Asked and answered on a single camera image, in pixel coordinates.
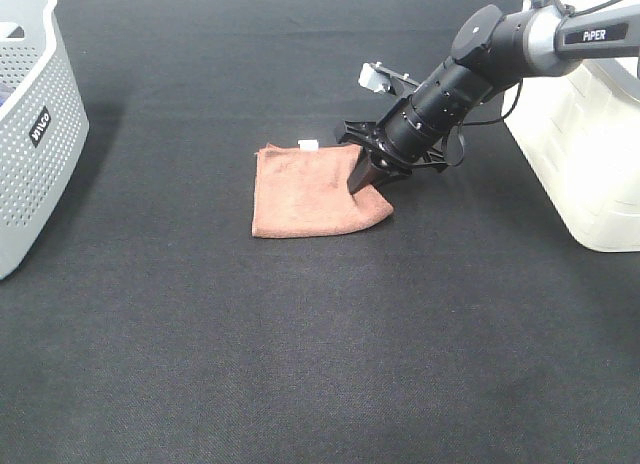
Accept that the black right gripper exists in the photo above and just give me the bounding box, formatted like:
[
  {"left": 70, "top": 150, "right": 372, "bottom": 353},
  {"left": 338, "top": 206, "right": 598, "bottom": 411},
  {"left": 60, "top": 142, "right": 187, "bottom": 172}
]
[{"left": 337, "top": 121, "right": 448, "bottom": 195}]

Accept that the orange-brown towel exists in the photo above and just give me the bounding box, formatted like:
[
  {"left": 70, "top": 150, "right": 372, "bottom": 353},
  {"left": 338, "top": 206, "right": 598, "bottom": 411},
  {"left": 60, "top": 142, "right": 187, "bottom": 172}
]
[{"left": 251, "top": 144, "right": 393, "bottom": 238}]

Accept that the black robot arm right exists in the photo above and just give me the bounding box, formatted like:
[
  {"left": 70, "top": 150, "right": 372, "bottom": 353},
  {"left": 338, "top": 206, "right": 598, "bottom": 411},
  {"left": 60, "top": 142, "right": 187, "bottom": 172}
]
[{"left": 336, "top": 0, "right": 639, "bottom": 194}]

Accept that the white plastic storage bin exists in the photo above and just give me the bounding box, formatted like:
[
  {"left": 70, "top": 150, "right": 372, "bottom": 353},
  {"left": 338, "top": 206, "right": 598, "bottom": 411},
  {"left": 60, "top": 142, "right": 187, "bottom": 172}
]
[{"left": 503, "top": 57, "right": 639, "bottom": 252}]

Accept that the grey perforated laundry basket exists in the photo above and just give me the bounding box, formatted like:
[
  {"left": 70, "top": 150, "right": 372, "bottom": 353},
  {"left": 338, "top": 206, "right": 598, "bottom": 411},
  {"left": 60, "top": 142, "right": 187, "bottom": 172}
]
[{"left": 1, "top": 0, "right": 89, "bottom": 277}]

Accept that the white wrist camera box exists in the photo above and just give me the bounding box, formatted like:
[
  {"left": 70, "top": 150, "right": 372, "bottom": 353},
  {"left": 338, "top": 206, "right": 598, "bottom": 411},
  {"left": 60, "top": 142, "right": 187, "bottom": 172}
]
[{"left": 358, "top": 63, "right": 391, "bottom": 94}]

